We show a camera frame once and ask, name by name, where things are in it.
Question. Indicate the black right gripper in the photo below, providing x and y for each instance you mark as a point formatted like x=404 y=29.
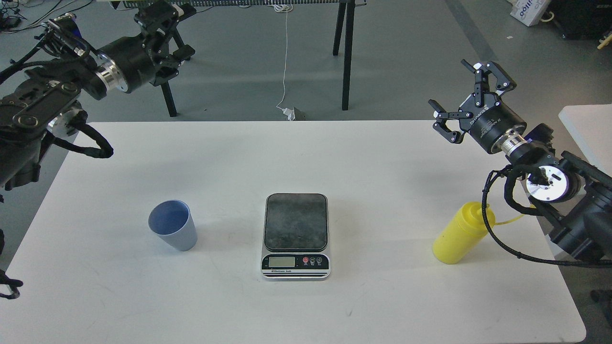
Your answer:
x=483 y=115

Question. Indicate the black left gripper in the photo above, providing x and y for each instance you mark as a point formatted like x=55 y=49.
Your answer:
x=130 y=62

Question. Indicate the yellow squeeze bottle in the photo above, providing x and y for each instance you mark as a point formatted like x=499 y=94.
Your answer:
x=467 y=228

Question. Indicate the blue ribbed plastic cup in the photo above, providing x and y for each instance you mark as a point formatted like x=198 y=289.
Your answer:
x=172 y=221

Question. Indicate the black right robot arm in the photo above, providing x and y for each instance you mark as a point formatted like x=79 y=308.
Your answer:
x=573 y=195

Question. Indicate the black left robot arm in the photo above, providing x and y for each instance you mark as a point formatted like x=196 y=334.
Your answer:
x=44 y=110

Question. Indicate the digital kitchen scale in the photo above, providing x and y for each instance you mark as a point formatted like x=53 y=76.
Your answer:
x=295 y=243

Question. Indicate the white cardboard box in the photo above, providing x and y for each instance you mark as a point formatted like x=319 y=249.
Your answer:
x=531 y=12

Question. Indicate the white side table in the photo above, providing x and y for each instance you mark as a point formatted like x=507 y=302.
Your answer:
x=591 y=128

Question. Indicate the black legged background table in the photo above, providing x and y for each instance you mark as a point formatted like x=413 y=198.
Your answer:
x=250 y=63

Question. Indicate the white power adapter on floor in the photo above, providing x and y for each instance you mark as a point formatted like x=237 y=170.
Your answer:
x=293 y=113

